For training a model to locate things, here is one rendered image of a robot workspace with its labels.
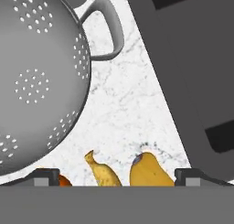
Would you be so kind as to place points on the yellow mango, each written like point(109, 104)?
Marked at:
point(149, 171)

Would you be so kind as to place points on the orange fruit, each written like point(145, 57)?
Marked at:
point(64, 181)

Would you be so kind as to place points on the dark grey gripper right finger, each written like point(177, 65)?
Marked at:
point(189, 176)

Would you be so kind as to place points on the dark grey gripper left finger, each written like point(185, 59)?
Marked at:
point(45, 176)

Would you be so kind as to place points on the yellow banana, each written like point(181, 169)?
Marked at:
point(103, 172)

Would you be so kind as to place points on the grey metal colander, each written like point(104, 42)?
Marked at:
point(39, 81)

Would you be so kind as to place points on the dark grey hob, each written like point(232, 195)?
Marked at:
point(189, 66)

